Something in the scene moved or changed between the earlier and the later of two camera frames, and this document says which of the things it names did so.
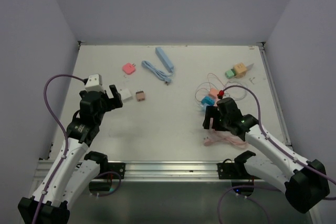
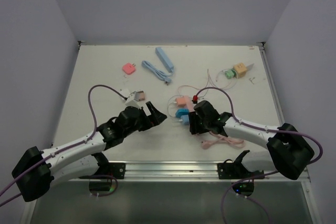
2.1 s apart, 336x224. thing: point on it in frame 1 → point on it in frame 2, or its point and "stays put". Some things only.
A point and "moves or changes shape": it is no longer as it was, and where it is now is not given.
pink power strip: [213, 92] → [189, 104]
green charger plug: [230, 74] stays put
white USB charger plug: [125, 93] stays put
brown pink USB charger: [140, 96] stays put
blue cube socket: [209, 100] → [181, 112]
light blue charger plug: [204, 106] moves or changes shape
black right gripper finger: [211, 112] → [194, 126]
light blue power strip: [164, 59] stays put
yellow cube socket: [240, 70] stays put
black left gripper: [115, 103] → [157, 116]
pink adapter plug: [128, 68] stays put
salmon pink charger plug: [214, 91] → [181, 102]
